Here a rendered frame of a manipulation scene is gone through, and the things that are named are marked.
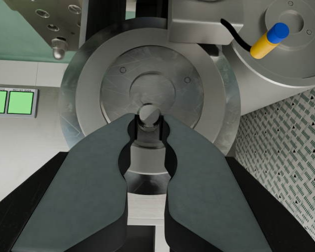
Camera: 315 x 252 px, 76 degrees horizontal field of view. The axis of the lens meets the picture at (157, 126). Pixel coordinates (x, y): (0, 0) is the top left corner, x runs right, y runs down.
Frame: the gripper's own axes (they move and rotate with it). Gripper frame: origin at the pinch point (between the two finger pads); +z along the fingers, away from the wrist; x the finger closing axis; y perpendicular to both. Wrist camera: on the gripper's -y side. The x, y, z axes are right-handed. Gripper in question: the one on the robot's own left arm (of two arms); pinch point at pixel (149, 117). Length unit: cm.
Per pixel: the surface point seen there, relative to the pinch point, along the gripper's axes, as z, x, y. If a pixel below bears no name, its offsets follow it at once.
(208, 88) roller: 4.4, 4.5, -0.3
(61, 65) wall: 282, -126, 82
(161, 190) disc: 0.1, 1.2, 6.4
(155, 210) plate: 18.6, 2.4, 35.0
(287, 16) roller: 9.8, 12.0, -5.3
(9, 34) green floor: 245, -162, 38
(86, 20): 9.4, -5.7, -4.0
